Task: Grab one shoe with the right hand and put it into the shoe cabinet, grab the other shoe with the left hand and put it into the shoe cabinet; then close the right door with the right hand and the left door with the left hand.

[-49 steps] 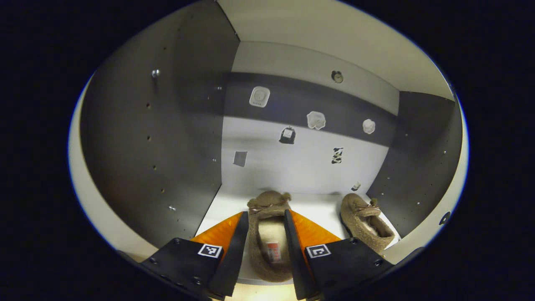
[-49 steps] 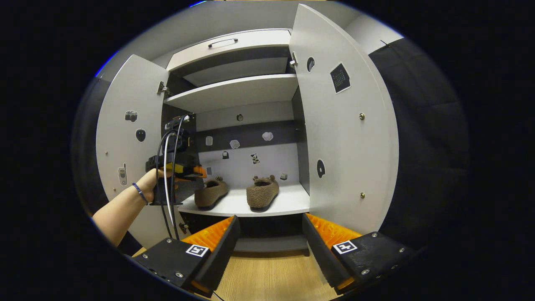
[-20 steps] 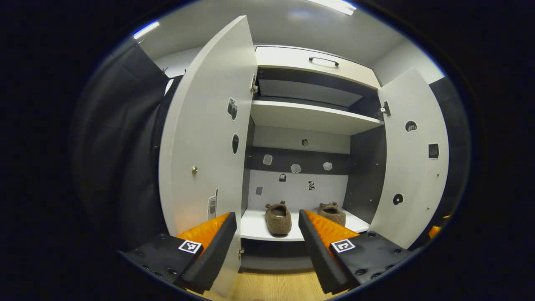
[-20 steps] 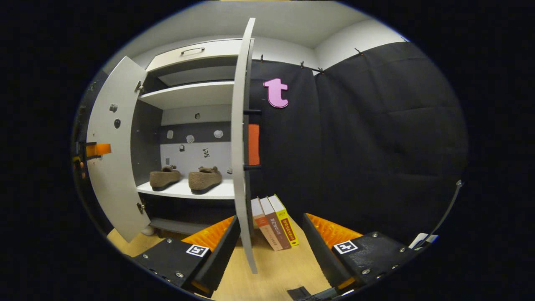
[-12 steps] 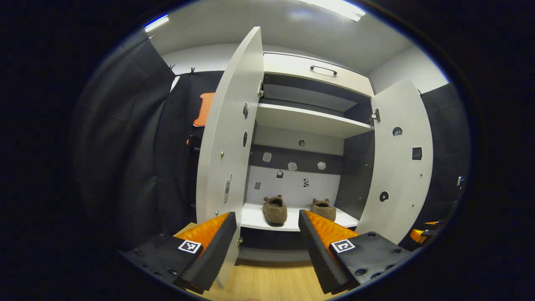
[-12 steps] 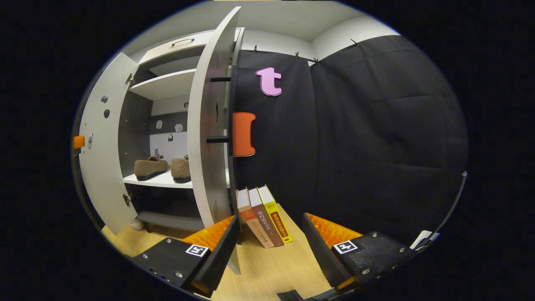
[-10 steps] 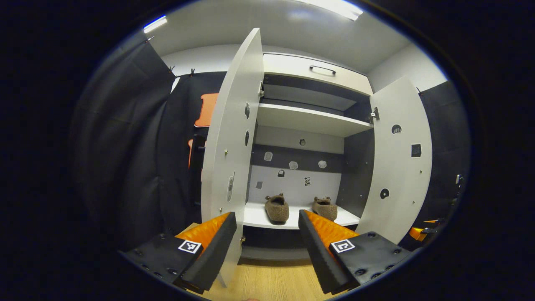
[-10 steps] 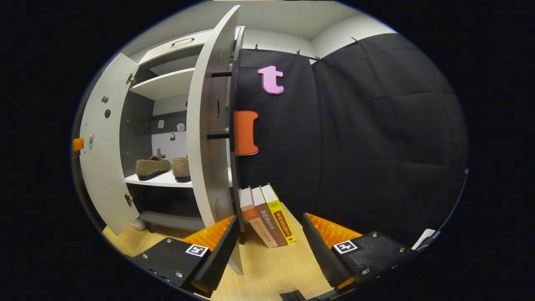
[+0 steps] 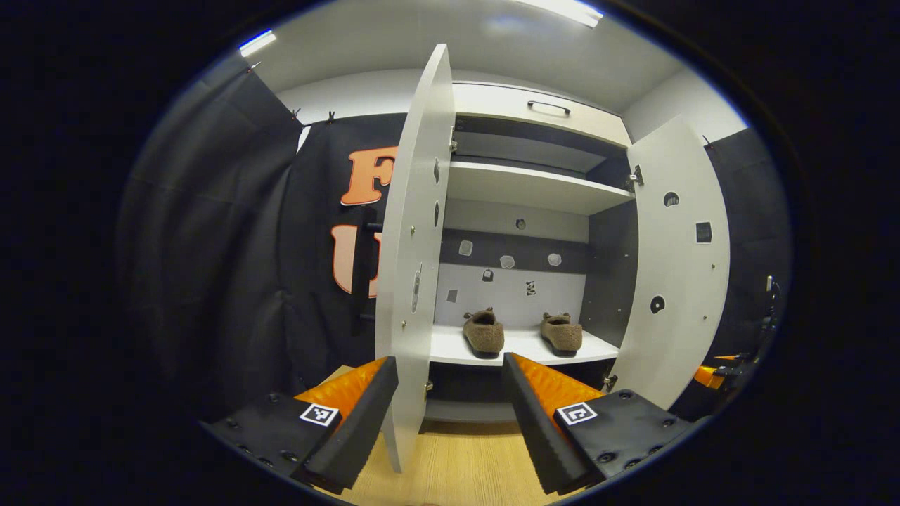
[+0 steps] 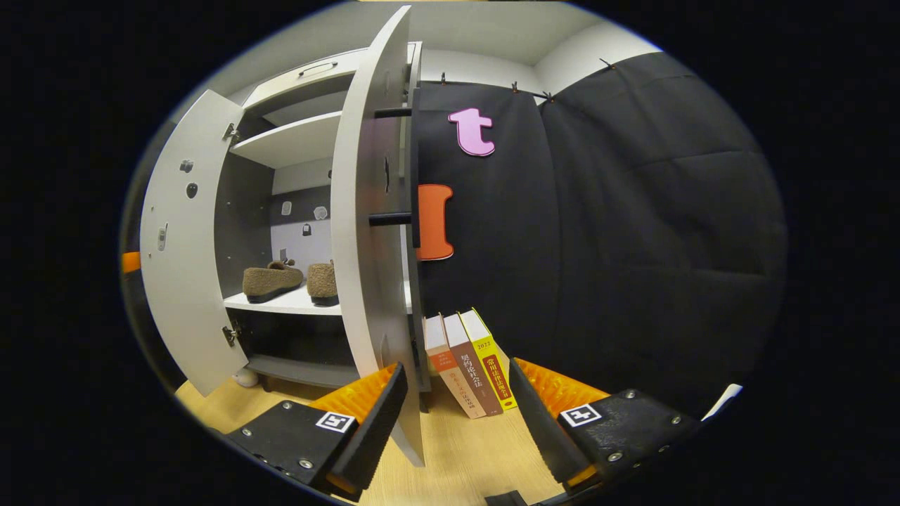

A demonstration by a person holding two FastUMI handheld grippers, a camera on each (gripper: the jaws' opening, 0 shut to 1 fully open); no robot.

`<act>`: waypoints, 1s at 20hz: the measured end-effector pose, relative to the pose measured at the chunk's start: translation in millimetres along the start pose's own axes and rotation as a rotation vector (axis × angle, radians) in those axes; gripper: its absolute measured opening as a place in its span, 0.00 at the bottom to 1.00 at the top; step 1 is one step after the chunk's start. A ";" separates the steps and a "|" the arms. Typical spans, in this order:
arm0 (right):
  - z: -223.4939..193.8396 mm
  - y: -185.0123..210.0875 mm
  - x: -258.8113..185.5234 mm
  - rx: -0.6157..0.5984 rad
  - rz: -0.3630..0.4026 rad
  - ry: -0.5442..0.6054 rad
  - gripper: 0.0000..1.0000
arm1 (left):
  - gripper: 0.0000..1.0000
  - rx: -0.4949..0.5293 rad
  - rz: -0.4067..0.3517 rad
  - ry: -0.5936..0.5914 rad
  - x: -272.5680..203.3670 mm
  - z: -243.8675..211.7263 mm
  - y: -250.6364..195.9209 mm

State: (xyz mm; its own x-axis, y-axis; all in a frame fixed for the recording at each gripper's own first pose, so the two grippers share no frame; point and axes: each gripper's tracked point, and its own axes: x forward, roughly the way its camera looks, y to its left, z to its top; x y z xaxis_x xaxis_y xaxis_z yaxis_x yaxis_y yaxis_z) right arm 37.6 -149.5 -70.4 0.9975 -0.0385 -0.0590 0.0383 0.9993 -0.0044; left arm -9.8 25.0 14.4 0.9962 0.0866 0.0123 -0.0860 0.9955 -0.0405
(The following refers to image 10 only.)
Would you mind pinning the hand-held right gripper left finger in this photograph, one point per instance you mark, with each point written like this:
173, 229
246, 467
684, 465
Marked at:
373, 429

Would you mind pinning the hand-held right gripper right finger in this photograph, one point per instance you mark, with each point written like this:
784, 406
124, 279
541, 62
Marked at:
541, 429

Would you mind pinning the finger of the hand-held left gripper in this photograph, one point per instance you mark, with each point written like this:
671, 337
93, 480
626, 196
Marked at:
131, 262

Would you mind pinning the white cabinet door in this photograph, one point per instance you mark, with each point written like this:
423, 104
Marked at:
190, 281
365, 281

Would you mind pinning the brown fuzzy shoe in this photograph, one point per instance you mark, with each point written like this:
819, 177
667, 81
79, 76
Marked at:
271, 281
323, 281

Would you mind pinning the white shoe cabinet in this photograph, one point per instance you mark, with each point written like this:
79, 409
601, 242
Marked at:
281, 303

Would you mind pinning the white cabinet drawer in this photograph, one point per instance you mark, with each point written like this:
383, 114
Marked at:
281, 84

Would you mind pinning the yellow book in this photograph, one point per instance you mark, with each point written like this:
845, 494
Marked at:
492, 365

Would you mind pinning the brown book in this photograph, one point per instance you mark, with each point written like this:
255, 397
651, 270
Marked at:
471, 372

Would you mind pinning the orange and white book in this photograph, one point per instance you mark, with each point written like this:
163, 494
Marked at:
439, 362

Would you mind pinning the small white round object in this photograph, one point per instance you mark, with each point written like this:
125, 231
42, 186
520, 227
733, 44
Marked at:
246, 378

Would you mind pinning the black backdrop cloth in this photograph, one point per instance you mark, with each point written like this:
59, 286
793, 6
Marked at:
633, 246

